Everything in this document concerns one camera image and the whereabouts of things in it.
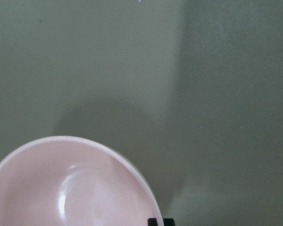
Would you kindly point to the small pink bowl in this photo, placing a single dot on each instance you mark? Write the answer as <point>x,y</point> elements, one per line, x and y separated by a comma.
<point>72,181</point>

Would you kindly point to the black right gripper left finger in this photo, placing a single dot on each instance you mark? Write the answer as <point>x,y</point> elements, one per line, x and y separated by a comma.
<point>152,222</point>

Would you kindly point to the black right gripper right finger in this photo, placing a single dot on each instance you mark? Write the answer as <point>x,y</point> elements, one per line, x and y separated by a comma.
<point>169,222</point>

